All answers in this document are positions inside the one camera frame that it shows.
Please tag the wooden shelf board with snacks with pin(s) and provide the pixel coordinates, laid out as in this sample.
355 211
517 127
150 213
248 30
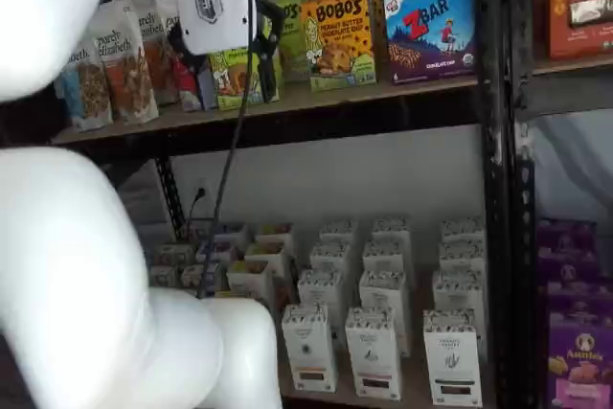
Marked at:
335 95

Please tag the red purely elizabeth granola bag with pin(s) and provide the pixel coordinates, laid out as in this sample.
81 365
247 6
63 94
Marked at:
187 88

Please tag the white purely elizabeth granola bag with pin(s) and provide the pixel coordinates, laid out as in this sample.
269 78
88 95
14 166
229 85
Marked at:
206 90
158 64

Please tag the white sketch-print box yellow strip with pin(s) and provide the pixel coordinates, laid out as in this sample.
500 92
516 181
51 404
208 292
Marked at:
330 258
339 232
321 289
309 347

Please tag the orange purely elizabeth granola bag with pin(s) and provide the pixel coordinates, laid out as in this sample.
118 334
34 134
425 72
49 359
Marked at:
127 69

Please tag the blue purely elizabeth granola bag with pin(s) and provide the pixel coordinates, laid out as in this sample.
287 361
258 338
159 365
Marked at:
88 93

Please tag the black metal neighbour rack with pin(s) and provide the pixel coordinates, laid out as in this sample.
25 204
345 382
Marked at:
524 236

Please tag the white sketch-print box pink strip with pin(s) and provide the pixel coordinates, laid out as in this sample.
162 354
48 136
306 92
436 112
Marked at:
385 289
387 256
373 356
392 231

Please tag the white sketch-print box black strip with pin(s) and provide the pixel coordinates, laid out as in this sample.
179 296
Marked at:
462 229
452 361
462 256
459 291

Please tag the white picture-top snack box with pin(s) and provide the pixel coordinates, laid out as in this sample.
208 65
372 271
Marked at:
194 276
225 252
174 255
163 276

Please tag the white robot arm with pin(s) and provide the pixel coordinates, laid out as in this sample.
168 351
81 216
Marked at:
72 260

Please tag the dark brown furniture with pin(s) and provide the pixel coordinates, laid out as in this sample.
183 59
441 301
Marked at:
24 121

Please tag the blue Z Bar box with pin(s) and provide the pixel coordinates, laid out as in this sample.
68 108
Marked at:
431 35

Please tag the black metal shelf rack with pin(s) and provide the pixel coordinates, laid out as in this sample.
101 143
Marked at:
493 188

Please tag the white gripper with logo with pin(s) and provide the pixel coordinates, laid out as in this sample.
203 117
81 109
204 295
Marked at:
215 2

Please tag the white wall outlet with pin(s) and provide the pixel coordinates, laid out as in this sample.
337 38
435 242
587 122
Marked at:
207 184

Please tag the wooden neighbour shelf board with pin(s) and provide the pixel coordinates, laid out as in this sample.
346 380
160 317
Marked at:
574 65

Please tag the purple Annie's box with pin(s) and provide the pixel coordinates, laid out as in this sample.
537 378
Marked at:
567 265
565 234
579 361
579 296

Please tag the white nut-picture box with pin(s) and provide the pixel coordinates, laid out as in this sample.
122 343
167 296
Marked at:
275 233
249 282
268 256

